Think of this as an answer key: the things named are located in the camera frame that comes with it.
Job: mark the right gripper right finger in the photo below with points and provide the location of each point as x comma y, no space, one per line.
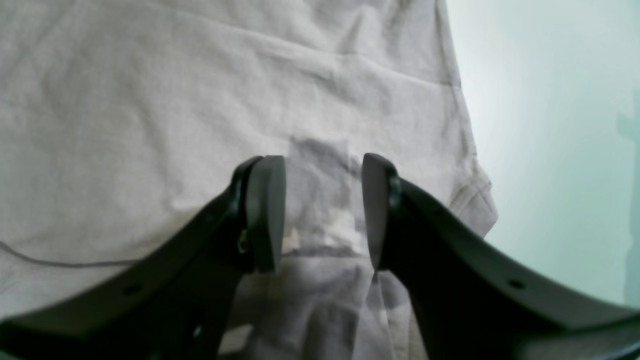
473,302

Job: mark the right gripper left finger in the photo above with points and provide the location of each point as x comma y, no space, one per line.
174,304

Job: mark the pink T-shirt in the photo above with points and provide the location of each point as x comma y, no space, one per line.
120,119

